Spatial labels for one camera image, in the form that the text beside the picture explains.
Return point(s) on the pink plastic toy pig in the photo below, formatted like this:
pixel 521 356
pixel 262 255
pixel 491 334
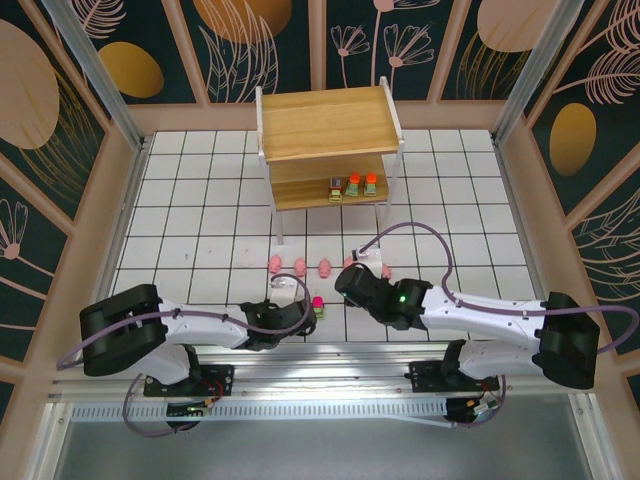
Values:
pixel 325 268
pixel 300 266
pixel 275 264
pixel 347 261
pixel 386 272

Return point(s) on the pink-top toy truck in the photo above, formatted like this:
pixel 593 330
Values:
pixel 318 306

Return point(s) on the striped-top toy truck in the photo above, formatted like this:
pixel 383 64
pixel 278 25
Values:
pixel 336 190

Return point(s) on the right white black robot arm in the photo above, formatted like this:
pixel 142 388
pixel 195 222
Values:
pixel 485 320

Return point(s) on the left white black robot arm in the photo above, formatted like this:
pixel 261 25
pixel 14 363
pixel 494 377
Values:
pixel 200 327

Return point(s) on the wooden shelf with white legs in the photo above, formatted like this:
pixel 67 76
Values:
pixel 325 120

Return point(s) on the long aluminium mounting rail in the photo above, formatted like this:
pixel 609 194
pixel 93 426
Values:
pixel 325 370

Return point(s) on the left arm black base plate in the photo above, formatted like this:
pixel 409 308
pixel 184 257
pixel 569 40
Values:
pixel 222 375

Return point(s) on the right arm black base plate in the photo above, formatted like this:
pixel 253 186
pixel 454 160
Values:
pixel 425 377

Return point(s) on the aluminium frame post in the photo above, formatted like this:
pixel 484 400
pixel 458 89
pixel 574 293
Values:
pixel 531 75
pixel 99 75

